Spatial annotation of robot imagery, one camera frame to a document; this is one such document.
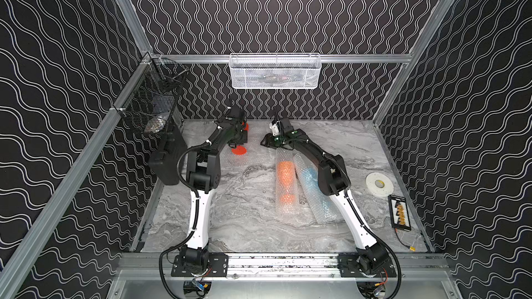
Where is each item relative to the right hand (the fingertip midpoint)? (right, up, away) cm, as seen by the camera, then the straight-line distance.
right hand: (263, 143), depth 109 cm
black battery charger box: (+57, -29, -23) cm, 67 cm away
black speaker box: (-38, -8, -29) cm, 48 cm away
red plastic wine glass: (-11, -3, -6) cm, 13 cm away
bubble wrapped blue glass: (+23, -23, -27) cm, 42 cm away
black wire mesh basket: (-51, +19, -16) cm, 57 cm away
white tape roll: (+53, -19, -14) cm, 58 cm away
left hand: (-12, +3, -4) cm, 13 cm away
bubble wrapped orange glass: (+10, -18, -23) cm, 31 cm away
